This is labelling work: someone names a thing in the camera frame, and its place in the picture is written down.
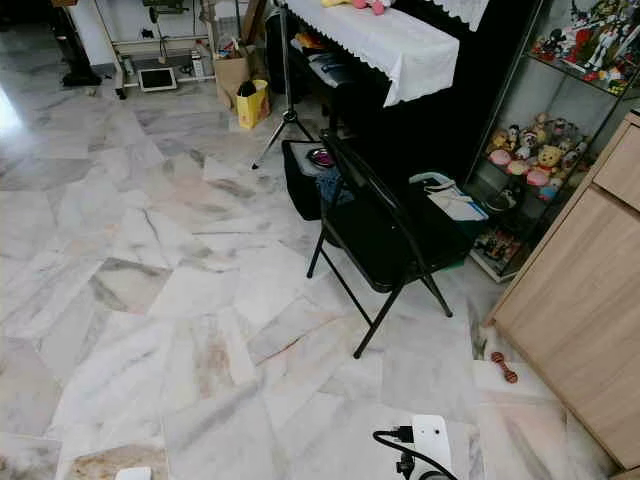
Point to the black floor stand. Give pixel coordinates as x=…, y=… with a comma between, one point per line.
x=75, y=60

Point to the white framed tablet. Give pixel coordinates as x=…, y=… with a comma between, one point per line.
x=157, y=79

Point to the white metal rack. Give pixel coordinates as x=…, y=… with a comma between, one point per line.
x=160, y=42

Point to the brown paper bag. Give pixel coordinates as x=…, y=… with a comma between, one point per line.
x=230, y=75

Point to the yellow paper bag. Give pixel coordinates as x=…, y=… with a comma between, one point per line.
x=252, y=105

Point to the black storage box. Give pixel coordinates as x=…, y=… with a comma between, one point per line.
x=300, y=190

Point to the black tripod stand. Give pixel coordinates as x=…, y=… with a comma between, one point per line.
x=287, y=90

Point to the purple metal bowl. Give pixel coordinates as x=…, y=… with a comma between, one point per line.
x=321, y=157

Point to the black folding chair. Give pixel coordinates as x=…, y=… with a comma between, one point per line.
x=380, y=240

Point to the pink plush toy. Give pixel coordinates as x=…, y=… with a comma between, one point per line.
x=360, y=4

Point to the white lace tablecloth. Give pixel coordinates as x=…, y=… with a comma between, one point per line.
x=390, y=45

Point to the black piano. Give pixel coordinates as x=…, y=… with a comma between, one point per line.
x=430, y=110

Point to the white teal tote bag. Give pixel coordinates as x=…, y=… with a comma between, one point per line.
x=450, y=200

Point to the red dumbbell toy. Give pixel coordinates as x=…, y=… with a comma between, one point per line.
x=504, y=367

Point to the glass display cabinet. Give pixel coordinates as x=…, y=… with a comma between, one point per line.
x=520, y=100

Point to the yellow bear plush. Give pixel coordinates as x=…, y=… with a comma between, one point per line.
x=550, y=158

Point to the light wooden cabinet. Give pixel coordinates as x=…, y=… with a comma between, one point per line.
x=580, y=300

